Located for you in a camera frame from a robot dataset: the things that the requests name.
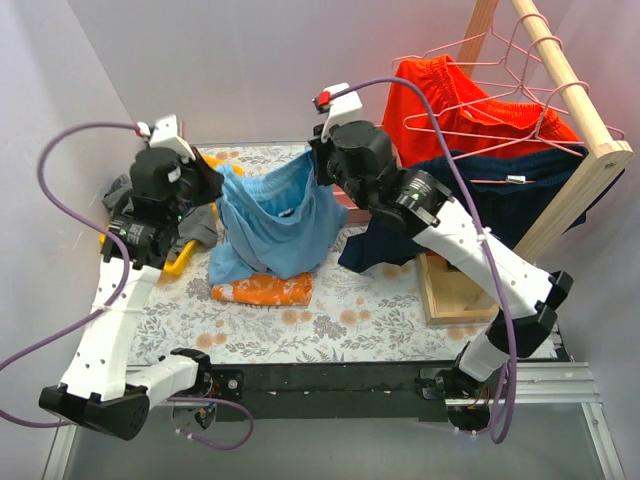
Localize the wooden clothes rack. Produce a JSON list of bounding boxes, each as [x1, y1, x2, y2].
[[417, 1, 634, 325]]

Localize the floral patterned table mat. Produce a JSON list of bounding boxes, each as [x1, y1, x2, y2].
[[121, 142, 560, 365]]

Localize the orange tie-dye folded shorts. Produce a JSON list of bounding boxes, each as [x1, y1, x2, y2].
[[211, 273, 313, 307]]

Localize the light blue shorts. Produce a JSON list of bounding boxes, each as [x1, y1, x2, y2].
[[208, 151, 347, 286]]

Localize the pink hanger holding navy shorts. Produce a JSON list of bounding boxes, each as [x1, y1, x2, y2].
[[471, 175, 533, 185]]

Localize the pink wire hanger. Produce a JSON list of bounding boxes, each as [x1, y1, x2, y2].
[[402, 79, 626, 160]]

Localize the navy blue shorts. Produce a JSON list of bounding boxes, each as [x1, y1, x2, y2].
[[338, 144, 627, 274]]

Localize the grey shorts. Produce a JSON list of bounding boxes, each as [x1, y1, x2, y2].
[[110, 181, 210, 247]]

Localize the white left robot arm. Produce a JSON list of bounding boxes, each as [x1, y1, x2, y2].
[[39, 147, 224, 440]]

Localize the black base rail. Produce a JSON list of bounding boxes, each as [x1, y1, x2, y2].
[[164, 362, 516, 431]]

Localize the yellow plastic tray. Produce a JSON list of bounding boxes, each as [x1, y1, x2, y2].
[[102, 174, 219, 276]]

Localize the pink hanger under red shorts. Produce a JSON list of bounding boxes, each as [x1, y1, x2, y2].
[[391, 15, 549, 102]]

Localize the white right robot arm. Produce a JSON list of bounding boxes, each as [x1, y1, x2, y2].
[[309, 120, 573, 398]]

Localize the pink compartment organizer tray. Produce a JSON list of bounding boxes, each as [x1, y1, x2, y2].
[[340, 205, 371, 227]]

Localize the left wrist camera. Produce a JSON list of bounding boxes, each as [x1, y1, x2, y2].
[[148, 114, 195, 163]]

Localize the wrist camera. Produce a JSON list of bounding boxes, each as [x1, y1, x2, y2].
[[148, 114, 195, 163], [317, 83, 362, 143]]

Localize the red-orange shorts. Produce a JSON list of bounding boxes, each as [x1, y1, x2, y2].
[[381, 54, 582, 168]]

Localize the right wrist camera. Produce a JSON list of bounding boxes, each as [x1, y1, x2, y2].
[[317, 83, 362, 143]]

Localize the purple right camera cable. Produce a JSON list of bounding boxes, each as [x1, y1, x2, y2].
[[344, 77, 519, 445]]

